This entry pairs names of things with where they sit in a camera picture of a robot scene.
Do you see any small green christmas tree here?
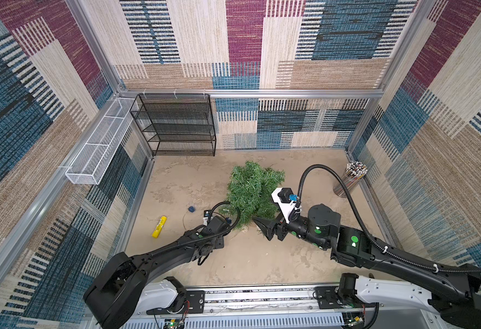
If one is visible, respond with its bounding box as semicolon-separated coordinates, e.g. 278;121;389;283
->
227;160;286;230

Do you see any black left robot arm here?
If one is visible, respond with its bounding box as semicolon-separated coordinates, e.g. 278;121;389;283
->
83;215;237;328

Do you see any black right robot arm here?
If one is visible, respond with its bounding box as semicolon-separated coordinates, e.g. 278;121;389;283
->
253;204;481;328

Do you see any cup of coloured pencils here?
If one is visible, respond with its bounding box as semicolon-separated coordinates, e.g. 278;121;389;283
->
333;161;368;197

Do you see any yellow marker pen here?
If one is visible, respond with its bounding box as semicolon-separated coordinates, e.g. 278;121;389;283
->
151;216;168;239

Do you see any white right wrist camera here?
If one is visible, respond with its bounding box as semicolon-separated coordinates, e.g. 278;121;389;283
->
271;188;301;223

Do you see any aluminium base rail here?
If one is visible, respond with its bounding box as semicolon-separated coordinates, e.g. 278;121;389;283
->
124;283;442;328

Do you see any black left corrugated cable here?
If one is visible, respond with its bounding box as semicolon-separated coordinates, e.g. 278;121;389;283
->
198;201;241;241

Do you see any black corrugated cable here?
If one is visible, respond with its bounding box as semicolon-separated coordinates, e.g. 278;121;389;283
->
198;201;241;241
297;164;481;305

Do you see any black wire shelf rack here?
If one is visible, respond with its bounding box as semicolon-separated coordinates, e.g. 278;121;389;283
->
130;94;217;156

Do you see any white wire mesh basket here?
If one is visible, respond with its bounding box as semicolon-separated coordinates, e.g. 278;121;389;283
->
66;98;134;185

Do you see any black right corrugated cable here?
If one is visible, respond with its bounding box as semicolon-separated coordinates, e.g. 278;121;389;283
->
297;164;481;305

